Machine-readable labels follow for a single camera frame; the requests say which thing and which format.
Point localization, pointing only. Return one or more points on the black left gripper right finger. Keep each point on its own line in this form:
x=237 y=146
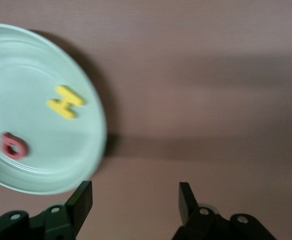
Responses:
x=186 y=202

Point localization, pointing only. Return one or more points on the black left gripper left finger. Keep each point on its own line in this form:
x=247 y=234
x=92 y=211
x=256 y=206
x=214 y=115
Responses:
x=79 y=200

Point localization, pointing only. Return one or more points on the red foam letter Q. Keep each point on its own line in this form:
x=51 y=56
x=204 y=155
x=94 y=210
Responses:
x=22 y=146

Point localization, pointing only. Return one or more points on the yellow foam letter H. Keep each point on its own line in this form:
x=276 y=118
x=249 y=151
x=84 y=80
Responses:
x=65 y=102

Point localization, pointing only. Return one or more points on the brown table mat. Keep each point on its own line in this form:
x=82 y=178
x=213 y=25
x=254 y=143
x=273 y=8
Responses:
x=198 y=75

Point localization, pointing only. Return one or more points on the pale green round plate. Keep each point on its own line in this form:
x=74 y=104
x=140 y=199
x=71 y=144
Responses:
x=36 y=62

